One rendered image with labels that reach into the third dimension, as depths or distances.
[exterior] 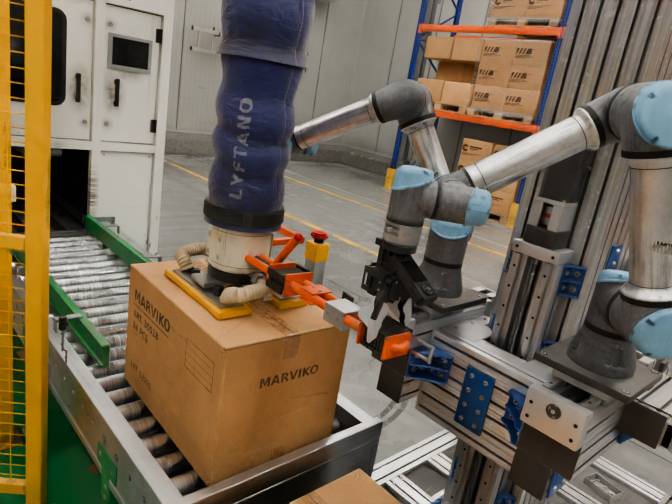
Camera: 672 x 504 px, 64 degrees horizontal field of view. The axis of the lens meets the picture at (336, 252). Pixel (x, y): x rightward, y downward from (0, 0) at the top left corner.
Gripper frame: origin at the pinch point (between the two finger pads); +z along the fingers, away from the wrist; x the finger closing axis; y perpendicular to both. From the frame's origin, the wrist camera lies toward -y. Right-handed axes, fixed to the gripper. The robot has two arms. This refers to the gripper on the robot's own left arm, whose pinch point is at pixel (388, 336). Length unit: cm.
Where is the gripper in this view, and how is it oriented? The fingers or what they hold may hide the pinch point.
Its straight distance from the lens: 113.8
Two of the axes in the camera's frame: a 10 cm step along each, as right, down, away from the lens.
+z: -1.7, 9.5, 2.7
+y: -6.4, -3.1, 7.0
